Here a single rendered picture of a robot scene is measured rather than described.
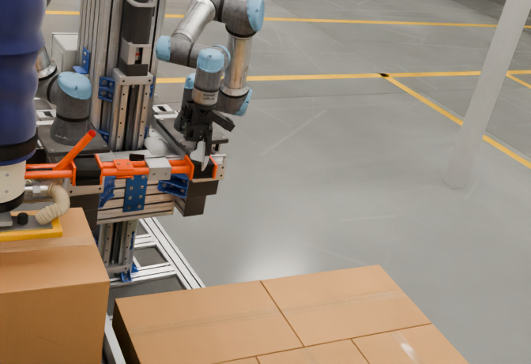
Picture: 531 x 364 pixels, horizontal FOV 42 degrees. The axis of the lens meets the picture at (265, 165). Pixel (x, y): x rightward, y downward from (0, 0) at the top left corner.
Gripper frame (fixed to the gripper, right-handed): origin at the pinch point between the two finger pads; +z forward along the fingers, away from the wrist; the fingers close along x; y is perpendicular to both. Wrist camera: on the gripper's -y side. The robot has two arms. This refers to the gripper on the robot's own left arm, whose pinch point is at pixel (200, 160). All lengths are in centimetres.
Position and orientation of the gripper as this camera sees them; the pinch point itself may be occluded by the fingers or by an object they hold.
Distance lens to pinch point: 215.5
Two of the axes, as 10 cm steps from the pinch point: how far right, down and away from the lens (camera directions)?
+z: -1.9, 8.8, 4.4
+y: -9.0, 0.2, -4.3
